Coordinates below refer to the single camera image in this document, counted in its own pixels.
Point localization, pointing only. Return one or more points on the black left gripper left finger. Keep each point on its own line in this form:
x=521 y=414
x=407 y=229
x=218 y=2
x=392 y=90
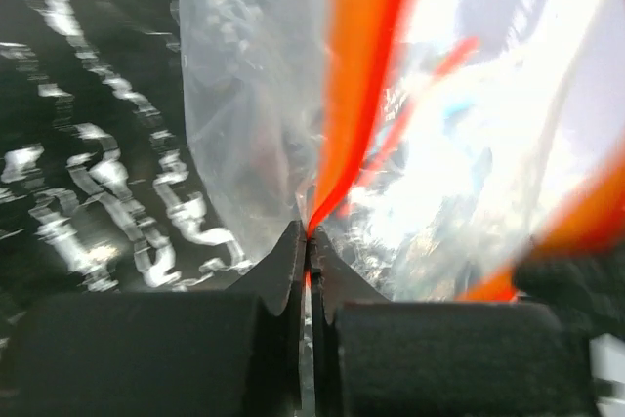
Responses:
x=230 y=352

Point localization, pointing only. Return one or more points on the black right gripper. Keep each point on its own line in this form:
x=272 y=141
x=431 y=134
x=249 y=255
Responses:
x=585 y=291

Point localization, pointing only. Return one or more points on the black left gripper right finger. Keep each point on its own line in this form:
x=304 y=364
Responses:
x=374 y=357

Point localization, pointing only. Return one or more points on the clear bag orange zipper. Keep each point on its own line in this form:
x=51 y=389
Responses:
x=520 y=150

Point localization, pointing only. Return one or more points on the clear bag red zipper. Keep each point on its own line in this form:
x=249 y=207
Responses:
x=418 y=88

